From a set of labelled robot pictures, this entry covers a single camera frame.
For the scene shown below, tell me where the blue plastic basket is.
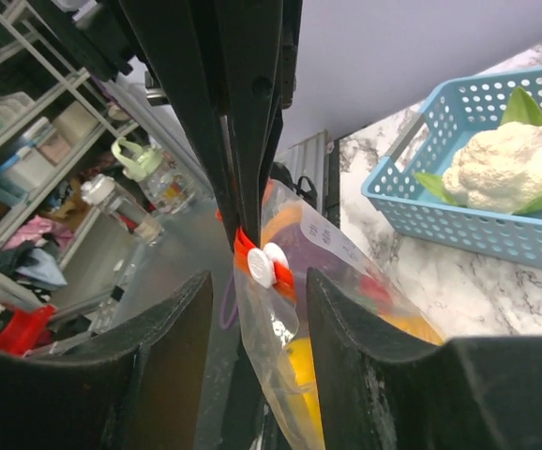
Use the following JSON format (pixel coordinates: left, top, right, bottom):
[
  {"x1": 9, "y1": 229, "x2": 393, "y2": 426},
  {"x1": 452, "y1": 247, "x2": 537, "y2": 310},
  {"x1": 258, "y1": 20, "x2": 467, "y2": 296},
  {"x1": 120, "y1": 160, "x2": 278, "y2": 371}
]
[{"x1": 361, "y1": 67, "x2": 542, "y2": 270}]

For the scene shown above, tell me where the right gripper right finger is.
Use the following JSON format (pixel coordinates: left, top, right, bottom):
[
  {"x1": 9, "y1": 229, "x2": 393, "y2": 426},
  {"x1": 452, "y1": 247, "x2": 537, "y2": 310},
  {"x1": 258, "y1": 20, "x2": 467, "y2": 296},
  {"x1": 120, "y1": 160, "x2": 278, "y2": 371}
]
[{"x1": 307, "y1": 269, "x2": 542, "y2": 449}]

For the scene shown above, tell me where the green lid water bottle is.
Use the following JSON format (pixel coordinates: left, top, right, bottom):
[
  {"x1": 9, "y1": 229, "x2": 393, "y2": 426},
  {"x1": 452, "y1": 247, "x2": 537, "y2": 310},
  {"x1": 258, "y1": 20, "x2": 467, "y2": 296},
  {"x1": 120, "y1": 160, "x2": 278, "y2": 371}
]
[{"x1": 111, "y1": 137, "x2": 196, "y2": 215}]

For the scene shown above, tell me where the white green cauliflower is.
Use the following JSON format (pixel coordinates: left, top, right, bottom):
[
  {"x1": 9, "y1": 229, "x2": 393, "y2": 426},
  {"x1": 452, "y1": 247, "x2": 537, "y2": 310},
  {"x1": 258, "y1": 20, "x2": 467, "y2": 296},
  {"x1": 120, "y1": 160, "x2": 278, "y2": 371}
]
[{"x1": 415, "y1": 87, "x2": 542, "y2": 215}]

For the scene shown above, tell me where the aluminium frame rail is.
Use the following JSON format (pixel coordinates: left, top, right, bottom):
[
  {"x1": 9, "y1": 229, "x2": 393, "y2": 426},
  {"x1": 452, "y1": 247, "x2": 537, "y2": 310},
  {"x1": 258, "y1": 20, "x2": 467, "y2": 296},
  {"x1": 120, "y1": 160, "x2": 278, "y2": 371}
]
[{"x1": 276, "y1": 130, "x2": 340, "y2": 226}]

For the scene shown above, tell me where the white lid clear bottle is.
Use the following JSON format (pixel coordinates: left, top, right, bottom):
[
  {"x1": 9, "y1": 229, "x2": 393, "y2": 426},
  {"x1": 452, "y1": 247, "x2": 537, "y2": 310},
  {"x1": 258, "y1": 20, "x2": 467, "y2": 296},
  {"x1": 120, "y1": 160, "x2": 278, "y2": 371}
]
[{"x1": 81, "y1": 173, "x2": 164, "y2": 246}]

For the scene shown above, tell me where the red bell pepper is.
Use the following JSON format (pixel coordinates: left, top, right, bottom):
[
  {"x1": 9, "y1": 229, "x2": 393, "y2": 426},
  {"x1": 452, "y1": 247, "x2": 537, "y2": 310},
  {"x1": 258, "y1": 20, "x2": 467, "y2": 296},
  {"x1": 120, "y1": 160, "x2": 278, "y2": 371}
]
[{"x1": 359, "y1": 276, "x2": 393, "y2": 314}]

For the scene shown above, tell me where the yellow bell pepper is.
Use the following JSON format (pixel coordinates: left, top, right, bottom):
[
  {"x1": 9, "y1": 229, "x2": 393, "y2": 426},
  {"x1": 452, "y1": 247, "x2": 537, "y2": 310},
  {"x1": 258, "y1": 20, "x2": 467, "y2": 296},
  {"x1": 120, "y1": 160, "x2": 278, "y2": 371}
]
[{"x1": 380, "y1": 314, "x2": 444, "y2": 346}]

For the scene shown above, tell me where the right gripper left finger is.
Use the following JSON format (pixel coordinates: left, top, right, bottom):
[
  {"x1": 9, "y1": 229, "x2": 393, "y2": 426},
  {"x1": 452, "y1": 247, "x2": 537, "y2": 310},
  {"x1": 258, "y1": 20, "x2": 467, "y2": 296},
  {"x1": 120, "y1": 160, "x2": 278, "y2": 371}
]
[{"x1": 0, "y1": 271, "x2": 213, "y2": 449}]

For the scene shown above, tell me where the yellow orange fruit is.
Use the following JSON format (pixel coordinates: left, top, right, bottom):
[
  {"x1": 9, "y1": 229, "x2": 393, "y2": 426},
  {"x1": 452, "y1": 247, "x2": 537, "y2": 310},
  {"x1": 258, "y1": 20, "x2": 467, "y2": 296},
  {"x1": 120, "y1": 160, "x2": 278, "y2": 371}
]
[{"x1": 261, "y1": 205, "x2": 302, "y2": 245}]

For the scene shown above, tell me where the white metal storage shelf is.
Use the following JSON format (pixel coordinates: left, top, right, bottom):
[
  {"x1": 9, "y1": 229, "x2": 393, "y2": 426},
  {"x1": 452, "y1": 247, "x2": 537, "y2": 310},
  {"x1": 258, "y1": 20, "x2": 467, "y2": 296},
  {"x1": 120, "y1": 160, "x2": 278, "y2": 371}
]
[{"x1": 0, "y1": 1, "x2": 139, "y2": 310}]

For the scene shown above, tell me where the clear zip bag orange zipper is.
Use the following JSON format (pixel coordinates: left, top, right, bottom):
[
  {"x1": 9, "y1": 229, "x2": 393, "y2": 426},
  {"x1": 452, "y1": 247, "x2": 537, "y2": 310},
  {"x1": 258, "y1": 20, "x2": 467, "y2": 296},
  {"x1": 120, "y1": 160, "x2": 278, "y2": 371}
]
[{"x1": 233, "y1": 180, "x2": 425, "y2": 449}]

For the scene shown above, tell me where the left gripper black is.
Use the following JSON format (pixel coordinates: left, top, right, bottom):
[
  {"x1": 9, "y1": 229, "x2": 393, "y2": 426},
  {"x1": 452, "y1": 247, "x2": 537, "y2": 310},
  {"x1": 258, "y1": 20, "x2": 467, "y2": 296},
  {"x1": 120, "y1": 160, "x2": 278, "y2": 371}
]
[{"x1": 28, "y1": 0, "x2": 302, "y2": 245}]

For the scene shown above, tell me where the purple onion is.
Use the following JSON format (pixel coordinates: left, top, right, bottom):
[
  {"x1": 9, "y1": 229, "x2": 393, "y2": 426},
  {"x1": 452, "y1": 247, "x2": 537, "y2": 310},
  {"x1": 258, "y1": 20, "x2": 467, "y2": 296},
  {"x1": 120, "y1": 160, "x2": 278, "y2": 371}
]
[{"x1": 271, "y1": 223, "x2": 357, "y2": 297}]

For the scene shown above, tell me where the red plastic object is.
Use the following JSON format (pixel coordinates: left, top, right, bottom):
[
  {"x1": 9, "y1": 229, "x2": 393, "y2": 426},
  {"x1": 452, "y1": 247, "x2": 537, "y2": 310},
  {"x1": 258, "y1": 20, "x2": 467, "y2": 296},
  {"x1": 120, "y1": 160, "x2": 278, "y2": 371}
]
[{"x1": 0, "y1": 305, "x2": 56, "y2": 356}]

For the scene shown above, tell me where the yellow lemon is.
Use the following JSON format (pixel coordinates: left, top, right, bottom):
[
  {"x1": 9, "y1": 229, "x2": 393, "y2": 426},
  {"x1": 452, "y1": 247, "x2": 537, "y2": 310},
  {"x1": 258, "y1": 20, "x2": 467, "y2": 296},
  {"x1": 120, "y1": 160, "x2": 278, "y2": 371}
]
[{"x1": 279, "y1": 337, "x2": 325, "y2": 449}]

